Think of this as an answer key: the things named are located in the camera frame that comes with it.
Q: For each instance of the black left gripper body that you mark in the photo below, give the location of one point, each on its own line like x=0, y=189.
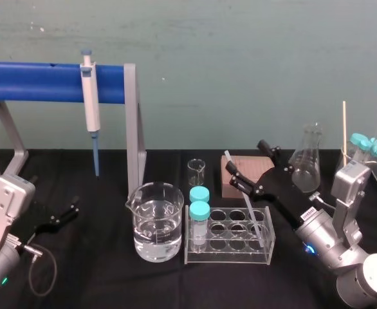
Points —
x=31, y=222

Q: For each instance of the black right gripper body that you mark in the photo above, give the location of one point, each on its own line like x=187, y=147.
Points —
x=285, y=190

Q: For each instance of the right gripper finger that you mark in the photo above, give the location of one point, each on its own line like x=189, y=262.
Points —
x=276, y=156
x=244, y=185

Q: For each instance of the clear glass stirring rod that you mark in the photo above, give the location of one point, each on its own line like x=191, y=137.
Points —
x=253, y=222

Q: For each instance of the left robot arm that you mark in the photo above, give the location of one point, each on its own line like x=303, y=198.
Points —
x=5, y=206

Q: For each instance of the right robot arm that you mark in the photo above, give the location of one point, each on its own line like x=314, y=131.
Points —
x=346, y=244

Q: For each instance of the brown rectangular block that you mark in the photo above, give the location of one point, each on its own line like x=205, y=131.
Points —
x=254, y=165

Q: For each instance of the clear glass conical flask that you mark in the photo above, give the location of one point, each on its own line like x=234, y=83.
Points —
x=307, y=161

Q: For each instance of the glass vial with teal cap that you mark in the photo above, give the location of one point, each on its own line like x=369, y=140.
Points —
x=199, y=194
x=199, y=210

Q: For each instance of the small empty glass beaker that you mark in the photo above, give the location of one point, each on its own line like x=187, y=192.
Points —
x=197, y=174

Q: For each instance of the black table cloth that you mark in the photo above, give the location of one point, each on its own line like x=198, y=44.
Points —
x=98, y=257

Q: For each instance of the clear acrylic tube rack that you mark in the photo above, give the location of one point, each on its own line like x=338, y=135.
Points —
x=233, y=244

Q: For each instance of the thin wooden stick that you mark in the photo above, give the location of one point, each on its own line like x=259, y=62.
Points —
x=345, y=128

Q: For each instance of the tube with teal cap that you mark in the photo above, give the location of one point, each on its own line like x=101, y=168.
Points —
x=376, y=148
x=359, y=141

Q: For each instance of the white pipette with blue tip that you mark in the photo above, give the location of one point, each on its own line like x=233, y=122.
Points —
x=90, y=106

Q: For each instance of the large glass beaker with water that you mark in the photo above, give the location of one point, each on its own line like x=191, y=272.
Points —
x=156, y=225

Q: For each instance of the blue and grey pipette stand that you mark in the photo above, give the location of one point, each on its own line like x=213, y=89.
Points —
x=40, y=82

